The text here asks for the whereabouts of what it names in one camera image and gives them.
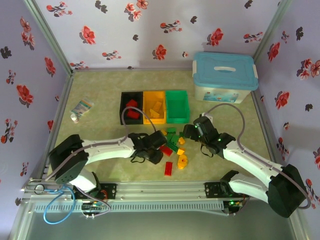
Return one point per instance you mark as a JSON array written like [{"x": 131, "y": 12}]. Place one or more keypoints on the small yellow lego brick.
[{"x": 181, "y": 140}]

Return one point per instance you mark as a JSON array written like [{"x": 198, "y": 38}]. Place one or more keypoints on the long red lego brick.
[{"x": 168, "y": 168}]

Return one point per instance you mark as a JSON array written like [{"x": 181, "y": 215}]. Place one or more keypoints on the green lego plate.
[{"x": 173, "y": 146}]

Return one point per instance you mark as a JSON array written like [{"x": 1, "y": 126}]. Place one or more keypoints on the round yellow lego piece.
[{"x": 183, "y": 161}]

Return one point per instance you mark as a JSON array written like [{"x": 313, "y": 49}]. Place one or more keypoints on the curved yellow lego piece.
[{"x": 154, "y": 110}]

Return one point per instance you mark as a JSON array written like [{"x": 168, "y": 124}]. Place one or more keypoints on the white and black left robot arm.
[{"x": 105, "y": 150}]

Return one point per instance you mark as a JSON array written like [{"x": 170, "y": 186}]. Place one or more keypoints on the long green lego brick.
[{"x": 181, "y": 134}]

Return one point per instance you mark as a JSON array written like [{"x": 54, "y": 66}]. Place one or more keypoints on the green plastic bin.
[{"x": 177, "y": 107}]

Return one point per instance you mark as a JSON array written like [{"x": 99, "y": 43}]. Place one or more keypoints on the black plastic bin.
[{"x": 125, "y": 120}]

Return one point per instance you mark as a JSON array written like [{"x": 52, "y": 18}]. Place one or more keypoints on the yellow plastic bin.
[{"x": 147, "y": 97}]

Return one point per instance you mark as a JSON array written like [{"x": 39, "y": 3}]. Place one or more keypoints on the circuit board with green light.
[{"x": 233, "y": 203}]

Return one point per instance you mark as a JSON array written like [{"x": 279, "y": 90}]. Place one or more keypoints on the printed paper packet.
[{"x": 82, "y": 107}]

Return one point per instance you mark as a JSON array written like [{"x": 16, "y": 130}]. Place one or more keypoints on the white storage box blue lid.
[{"x": 225, "y": 67}]

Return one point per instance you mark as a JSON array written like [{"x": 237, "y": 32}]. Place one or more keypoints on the small white pill bottle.
[{"x": 74, "y": 118}]

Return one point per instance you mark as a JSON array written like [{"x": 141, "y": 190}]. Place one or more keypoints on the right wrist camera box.
[{"x": 207, "y": 116}]

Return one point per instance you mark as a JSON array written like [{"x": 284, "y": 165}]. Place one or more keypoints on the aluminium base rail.
[{"x": 160, "y": 190}]

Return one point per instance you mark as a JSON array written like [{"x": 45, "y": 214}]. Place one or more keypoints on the aluminium side rail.
[
  {"x": 262, "y": 117},
  {"x": 65, "y": 90}
]

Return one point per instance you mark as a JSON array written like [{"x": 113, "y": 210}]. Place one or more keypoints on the aluminium back rail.
[{"x": 130, "y": 69}]

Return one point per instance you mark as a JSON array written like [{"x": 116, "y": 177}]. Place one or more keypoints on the aluminium frame post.
[
  {"x": 272, "y": 27},
  {"x": 47, "y": 35}
]

